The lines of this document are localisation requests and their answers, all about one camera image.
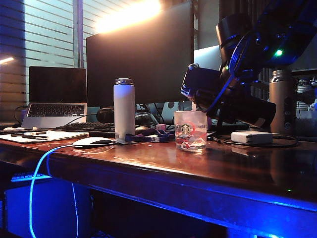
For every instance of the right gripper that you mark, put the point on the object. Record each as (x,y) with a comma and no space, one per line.
(237,84)

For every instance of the black thermos bottle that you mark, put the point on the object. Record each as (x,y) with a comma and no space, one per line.
(252,114)

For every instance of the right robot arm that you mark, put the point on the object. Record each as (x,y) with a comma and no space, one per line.
(284,32)

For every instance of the Starbucks glass cup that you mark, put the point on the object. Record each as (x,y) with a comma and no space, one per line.
(190,134)

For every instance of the bronze metal thermos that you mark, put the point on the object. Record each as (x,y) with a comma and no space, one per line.
(282,99)

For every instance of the white thermos bottle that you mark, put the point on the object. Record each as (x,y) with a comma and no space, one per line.
(124,111)

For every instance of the silver upright screen back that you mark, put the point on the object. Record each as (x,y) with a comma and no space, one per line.
(208,58)

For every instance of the short black pen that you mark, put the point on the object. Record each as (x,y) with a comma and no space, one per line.
(214,140)

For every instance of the small pink cube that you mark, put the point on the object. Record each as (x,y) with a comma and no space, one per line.
(161,127)

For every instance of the large black computer monitor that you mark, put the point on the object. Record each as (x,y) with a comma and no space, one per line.
(138,62)

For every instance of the white power adapter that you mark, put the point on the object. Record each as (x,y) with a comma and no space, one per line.
(251,138)

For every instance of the blue ID badge holder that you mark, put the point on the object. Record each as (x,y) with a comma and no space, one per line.
(123,141)

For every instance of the white ribbed container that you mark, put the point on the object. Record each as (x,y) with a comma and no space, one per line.
(303,91)

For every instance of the black keyboard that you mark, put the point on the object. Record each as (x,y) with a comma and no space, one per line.
(85,127)

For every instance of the white computer mouse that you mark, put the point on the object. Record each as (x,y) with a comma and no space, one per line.
(91,141)

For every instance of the open silver laptop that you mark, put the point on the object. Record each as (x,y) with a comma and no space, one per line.
(57,99)

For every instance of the white notepad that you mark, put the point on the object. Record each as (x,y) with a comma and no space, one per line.
(63,136)

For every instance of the horizontal window blinds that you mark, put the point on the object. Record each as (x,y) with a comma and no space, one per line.
(48,37)

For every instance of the blue lit keyboard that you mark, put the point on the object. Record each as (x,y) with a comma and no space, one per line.
(28,177)

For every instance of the blue lit cabinet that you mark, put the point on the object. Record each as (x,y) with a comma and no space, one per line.
(50,210)

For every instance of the grey window post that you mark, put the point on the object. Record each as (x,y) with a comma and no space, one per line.
(78,32)

